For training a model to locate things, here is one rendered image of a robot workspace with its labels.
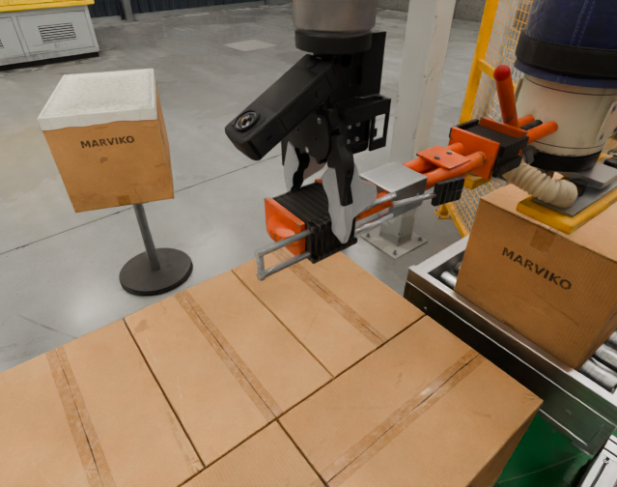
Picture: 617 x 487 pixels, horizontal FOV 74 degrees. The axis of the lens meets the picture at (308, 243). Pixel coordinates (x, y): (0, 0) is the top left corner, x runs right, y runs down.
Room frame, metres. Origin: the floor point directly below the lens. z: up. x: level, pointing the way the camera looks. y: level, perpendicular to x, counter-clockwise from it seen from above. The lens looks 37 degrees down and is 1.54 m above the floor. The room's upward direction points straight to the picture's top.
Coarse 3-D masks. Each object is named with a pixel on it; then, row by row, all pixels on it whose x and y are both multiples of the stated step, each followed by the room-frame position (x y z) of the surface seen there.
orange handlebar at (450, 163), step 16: (544, 128) 0.68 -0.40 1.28; (416, 160) 0.55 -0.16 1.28; (432, 160) 0.54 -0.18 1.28; (448, 160) 0.54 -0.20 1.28; (464, 160) 0.54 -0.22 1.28; (480, 160) 0.57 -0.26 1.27; (432, 176) 0.51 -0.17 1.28; (448, 176) 0.52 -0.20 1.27; (464, 176) 0.55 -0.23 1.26; (384, 192) 0.46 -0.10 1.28; (384, 208) 0.45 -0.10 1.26; (272, 224) 0.39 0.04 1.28
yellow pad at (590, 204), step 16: (608, 160) 0.74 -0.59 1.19; (592, 192) 0.66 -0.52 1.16; (608, 192) 0.67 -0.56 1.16; (528, 208) 0.62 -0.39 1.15; (544, 208) 0.62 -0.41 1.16; (560, 208) 0.61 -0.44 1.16; (576, 208) 0.61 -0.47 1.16; (592, 208) 0.62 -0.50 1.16; (560, 224) 0.57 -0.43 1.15; (576, 224) 0.57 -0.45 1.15
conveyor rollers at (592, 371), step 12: (444, 276) 1.13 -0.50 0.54; (612, 336) 0.85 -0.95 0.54; (600, 348) 0.80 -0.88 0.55; (588, 360) 0.75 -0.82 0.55; (600, 360) 0.78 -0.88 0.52; (612, 360) 0.76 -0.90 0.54; (588, 372) 0.72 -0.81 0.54; (600, 372) 0.72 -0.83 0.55; (600, 384) 0.69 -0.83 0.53; (612, 384) 0.68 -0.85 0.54
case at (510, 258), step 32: (512, 192) 1.04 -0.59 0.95; (480, 224) 0.99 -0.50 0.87; (512, 224) 0.92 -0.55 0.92; (544, 224) 0.87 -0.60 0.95; (608, 224) 0.87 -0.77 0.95; (480, 256) 0.97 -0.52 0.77; (512, 256) 0.90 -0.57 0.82; (544, 256) 0.84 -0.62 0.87; (576, 256) 0.78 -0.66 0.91; (608, 256) 0.74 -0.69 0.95; (480, 288) 0.94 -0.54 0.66; (512, 288) 0.87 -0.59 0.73; (544, 288) 0.81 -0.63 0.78; (576, 288) 0.76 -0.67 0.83; (608, 288) 0.71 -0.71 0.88; (512, 320) 0.84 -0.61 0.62; (544, 320) 0.79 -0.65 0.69; (576, 320) 0.73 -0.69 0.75; (608, 320) 0.71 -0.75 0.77; (576, 352) 0.70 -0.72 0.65
